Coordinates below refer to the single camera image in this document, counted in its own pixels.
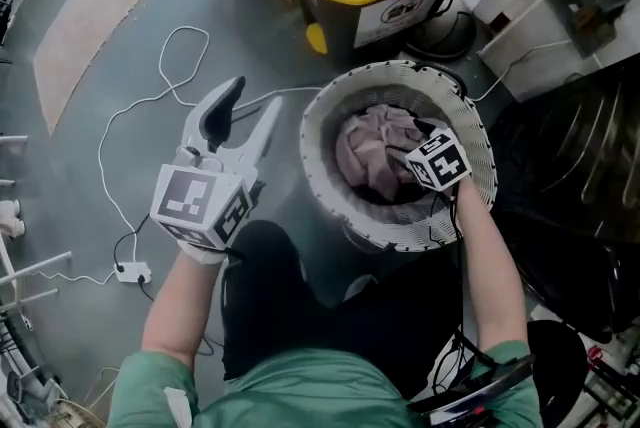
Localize white shirt strap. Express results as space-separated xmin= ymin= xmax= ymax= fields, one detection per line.
xmin=163 ymin=385 xmax=194 ymax=428

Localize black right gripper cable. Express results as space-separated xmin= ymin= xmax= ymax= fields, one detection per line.
xmin=428 ymin=188 xmax=482 ymax=395

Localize person's black trousers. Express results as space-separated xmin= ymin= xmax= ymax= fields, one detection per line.
xmin=219 ymin=219 xmax=464 ymax=400

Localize long cardboard floor sheet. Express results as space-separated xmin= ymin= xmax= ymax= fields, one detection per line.
xmin=32 ymin=0 xmax=189 ymax=138

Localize person's green shirt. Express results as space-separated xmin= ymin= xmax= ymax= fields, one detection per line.
xmin=107 ymin=339 xmax=544 ymax=428

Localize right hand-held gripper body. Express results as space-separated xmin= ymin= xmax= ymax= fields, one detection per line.
xmin=403 ymin=117 xmax=473 ymax=193

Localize person's left hand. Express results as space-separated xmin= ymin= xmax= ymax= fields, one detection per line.
xmin=174 ymin=144 xmax=222 ymax=173

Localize thin white wall cable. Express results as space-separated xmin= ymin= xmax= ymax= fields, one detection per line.
xmin=475 ymin=37 xmax=572 ymax=103

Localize white floor cable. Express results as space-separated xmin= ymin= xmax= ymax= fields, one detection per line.
xmin=97 ymin=25 xmax=325 ymax=288

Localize person's right forearm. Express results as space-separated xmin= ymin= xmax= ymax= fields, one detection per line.
xmin=451 ymin=177 xmax=529 ymax=353

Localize black washing machine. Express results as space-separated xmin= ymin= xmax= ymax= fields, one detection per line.
xmin=487 ymin=53 xmax=640 ymax=427

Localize pink striped clothes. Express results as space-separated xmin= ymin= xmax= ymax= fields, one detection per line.
xmin=334 ymin=103 xmax=451 ymax=207

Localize person's left forearm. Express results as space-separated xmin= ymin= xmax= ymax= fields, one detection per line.
xmin=141 ymin=234 xmax=237 ymax=370

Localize black power cable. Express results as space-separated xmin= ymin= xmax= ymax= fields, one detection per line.
xmin=112 ymin=213 xmax=157 ymax=303

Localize white table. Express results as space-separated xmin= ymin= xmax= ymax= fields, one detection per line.
xmin=0 ymin=134 xmax=74 ymax=318

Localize white power strip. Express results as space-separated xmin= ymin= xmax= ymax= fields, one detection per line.
xmin=113 ymin=260 xmax=153 ymax=285

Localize white laundry basket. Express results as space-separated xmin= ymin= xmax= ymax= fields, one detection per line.
xmin=298 ymin=59 xmax=500 ymax=254

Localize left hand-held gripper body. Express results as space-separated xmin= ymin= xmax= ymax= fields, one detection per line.
xmin=149 ymin=141 xmax=260 ymax=251

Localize grey dustpan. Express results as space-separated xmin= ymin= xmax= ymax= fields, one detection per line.
xmin=534 ymin=0 xmax=640 ymax=61

